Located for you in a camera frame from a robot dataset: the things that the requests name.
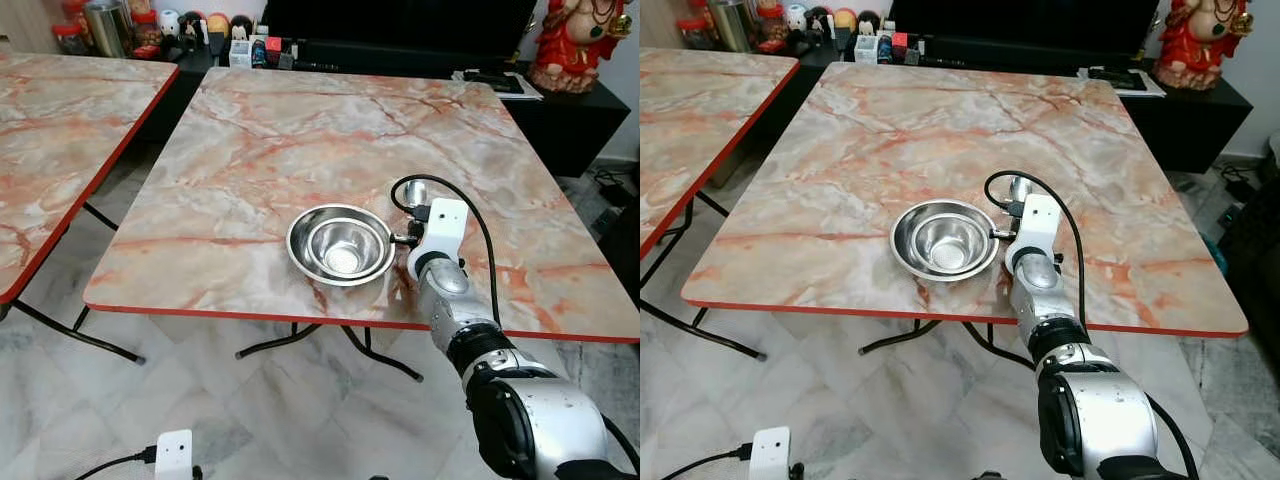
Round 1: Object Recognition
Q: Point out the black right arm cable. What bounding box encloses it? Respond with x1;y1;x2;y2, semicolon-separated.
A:
984;169;1091;328
389;174;503;328

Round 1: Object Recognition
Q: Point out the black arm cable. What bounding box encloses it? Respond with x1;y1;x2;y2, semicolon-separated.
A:
660;442;753;480
984;169;1091;328
389;174;503;328
74;446;159;480

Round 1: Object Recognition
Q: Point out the black flat television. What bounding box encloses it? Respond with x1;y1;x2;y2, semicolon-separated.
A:
887;0;1163;48
261;0;542;53

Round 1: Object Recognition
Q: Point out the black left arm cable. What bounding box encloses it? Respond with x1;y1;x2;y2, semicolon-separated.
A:
74;446;159;480
660;442;753;480

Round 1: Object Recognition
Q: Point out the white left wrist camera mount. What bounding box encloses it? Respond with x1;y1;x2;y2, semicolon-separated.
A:
154;430;195;480
749;427;792;480

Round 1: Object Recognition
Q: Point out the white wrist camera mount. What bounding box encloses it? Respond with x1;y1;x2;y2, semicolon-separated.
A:
154;430;195;480
1003;194;1063;276
749;427;792;480
407;198;470;282

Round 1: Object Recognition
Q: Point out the small steel bowl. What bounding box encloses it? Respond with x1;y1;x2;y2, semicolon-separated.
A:
306;217;387;279
911;212;990;274

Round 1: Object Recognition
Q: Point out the large steel bowl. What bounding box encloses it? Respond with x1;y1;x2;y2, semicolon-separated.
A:
286;203;397;289
889;199;1002;284

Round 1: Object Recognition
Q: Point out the red laughing buddha statue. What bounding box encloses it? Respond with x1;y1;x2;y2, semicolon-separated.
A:
1153;0;1255;92
528;0;633;95

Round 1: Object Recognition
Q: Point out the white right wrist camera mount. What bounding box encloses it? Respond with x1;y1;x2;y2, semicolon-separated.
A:
407;198;470;282
1003;194;1063;276

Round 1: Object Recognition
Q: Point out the steel canister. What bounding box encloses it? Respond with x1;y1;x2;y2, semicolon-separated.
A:
711;0;757;54
84;0;132;59

